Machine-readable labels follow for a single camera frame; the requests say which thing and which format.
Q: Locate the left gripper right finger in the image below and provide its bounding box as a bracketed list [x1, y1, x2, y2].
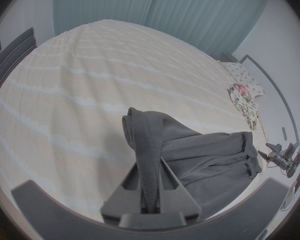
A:
[160, 158, 202, 217]

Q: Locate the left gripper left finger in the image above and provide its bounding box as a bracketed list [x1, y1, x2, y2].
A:
[101, 163, 143, 217]

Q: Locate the black T-shirt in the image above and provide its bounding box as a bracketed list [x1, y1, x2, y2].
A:
[122, 107, 262, 221]

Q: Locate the bed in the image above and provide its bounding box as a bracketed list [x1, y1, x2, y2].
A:
[0, 19, 299, 222]

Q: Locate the white printed pyjama top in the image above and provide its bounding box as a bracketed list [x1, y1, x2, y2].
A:
[227, 84, 259, 131]

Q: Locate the pink garment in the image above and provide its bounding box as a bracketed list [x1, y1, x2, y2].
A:
[234, 83, 250, 96]

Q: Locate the white printed pillow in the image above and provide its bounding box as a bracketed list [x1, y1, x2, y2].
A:
[221, 62, 264, 97]

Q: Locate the grey bedside table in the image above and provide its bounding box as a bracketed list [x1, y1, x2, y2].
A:
[211, 52, 238, 62]

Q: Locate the blue-green curtain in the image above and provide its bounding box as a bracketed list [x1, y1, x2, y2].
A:
[150, 0, 269, 59]
[52, 0, 160, 36]

